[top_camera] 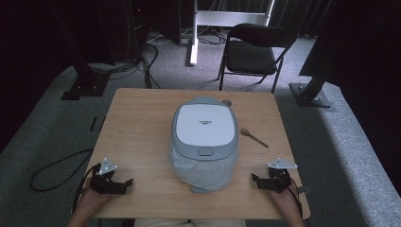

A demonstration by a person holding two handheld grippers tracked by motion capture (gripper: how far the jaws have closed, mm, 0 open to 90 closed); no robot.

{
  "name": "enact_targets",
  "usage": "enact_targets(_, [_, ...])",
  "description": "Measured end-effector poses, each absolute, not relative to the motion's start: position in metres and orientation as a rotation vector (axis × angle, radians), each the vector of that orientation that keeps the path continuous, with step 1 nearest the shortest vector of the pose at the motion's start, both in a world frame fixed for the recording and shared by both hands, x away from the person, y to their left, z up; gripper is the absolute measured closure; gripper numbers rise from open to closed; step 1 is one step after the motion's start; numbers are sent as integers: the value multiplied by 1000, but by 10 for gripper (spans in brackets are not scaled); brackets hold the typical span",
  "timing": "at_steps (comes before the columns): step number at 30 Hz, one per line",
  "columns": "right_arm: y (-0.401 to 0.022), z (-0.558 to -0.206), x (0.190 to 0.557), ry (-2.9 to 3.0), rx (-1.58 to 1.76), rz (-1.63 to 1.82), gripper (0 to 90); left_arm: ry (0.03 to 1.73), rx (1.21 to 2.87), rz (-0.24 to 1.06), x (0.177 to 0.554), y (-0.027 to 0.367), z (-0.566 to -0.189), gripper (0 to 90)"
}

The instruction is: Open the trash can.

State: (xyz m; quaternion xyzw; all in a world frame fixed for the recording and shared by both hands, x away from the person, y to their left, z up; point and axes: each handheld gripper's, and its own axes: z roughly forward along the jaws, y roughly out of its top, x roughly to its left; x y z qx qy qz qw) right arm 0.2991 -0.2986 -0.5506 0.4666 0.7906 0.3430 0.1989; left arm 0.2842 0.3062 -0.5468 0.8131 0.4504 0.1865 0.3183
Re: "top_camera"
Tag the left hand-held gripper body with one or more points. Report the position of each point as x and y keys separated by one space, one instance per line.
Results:
x=101 y=183

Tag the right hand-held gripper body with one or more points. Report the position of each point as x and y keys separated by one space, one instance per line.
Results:
x=279 y=178

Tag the person's left hand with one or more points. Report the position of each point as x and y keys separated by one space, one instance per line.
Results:
x=94 y=198

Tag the person's right hand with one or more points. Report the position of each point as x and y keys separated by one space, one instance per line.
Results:
x=283 y=198

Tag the small grey tag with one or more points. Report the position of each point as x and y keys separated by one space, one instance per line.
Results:
x=303 y=189

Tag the wooden spoon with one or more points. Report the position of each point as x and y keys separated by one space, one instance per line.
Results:
x=253 y=138

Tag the clear plastic bag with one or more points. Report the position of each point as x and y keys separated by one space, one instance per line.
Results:
x=201 y=173

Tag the black tape strip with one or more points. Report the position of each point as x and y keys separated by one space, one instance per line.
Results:
x=93 y=123
x=102 y=123

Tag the grey and white rice cooker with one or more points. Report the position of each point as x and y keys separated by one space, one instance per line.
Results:
x=205 y=132

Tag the small brown round object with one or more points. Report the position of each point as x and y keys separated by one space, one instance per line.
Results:
x=227 y=102

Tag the black folding chair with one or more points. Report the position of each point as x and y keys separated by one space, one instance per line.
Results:
x=252 y=53

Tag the white metal stand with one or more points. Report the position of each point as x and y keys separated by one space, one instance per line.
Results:
x=197 y=28

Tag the black stand with base plate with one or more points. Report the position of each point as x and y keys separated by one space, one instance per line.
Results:
x=86 y=85
x=310 y=93

